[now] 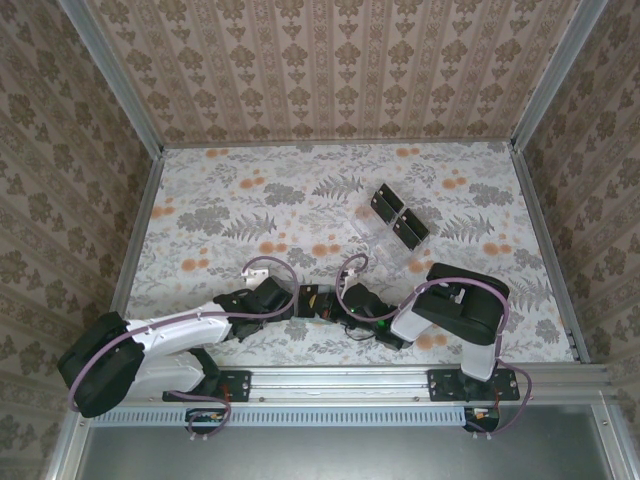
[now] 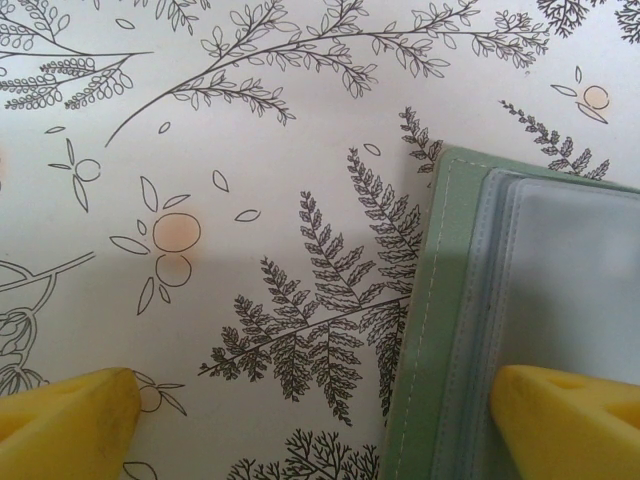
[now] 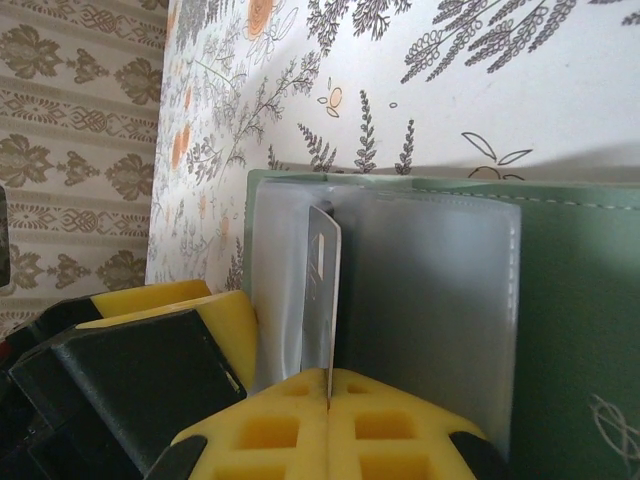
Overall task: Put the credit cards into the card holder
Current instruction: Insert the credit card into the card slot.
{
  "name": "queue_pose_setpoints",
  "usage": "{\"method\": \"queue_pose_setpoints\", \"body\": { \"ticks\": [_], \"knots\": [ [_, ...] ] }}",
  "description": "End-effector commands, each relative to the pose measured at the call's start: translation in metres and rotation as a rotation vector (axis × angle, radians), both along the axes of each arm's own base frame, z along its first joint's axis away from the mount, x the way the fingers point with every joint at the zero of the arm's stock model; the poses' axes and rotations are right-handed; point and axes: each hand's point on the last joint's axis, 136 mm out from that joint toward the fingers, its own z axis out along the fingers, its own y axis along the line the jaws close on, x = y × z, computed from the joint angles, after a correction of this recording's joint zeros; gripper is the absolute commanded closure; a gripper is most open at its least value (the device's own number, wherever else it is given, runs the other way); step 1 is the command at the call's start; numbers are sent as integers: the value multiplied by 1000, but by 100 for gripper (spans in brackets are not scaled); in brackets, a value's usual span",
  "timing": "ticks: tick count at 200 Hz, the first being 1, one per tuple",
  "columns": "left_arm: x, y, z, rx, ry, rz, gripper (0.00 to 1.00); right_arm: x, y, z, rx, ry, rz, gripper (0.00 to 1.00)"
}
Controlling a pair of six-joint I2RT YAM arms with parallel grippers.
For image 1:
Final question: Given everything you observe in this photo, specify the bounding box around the black credit card gold chip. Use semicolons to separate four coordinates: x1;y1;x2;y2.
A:
399;207;431;240
392;219;423;251
298;283;322;320
370;193;400;225
375;182;406;211

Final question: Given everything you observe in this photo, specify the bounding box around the clear acrylic card stand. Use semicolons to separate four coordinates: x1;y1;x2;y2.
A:
348;182;432;274

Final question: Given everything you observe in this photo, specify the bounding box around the floral patterned table cover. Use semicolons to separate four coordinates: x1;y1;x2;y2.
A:
119;141;576;369

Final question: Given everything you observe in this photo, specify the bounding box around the small black electronics board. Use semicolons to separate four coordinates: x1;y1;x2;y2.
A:
463;405;501;432
185;407;225;429

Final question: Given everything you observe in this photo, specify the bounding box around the grey metal sheet panel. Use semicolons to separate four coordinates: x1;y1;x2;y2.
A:
79;404;614;480

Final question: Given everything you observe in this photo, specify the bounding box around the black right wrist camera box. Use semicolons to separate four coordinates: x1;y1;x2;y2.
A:
341;269;391;315

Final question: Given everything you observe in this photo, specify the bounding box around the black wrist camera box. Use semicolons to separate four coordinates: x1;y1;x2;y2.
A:
341;269;391;315
241;267;294;314

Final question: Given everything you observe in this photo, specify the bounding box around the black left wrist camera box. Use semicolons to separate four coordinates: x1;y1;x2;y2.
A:
241;267;294;314

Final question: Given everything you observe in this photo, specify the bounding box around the thin black cable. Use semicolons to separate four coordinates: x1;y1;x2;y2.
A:
342;319;382;345

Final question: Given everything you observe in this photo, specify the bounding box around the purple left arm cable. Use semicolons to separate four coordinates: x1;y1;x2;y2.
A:
66;254;301;444

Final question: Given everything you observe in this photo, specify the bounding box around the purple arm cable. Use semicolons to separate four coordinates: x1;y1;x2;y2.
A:
335;252;536;442
66;254;301;444

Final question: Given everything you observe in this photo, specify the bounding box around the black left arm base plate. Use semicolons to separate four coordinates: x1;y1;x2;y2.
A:
162;368;252;404

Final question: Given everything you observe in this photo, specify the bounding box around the grey slotted cable duct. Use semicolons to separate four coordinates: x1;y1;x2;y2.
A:
91;407;474;427

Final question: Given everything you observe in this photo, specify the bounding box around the aluminium table edge rail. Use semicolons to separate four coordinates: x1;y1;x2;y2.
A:
109;148;166;314
509;147;591;364

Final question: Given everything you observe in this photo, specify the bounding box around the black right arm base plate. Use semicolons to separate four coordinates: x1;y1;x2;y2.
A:
427;368;521;402

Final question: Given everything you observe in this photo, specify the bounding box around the aluminium frame beam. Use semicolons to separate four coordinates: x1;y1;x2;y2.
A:
592;399;640;480
43;412;94;480

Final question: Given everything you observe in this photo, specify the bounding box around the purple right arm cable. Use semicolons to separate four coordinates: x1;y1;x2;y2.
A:
335;252;536;442

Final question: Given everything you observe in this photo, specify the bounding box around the aluminium frame post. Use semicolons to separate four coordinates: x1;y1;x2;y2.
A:
58;0;166;157
510;0;609;154

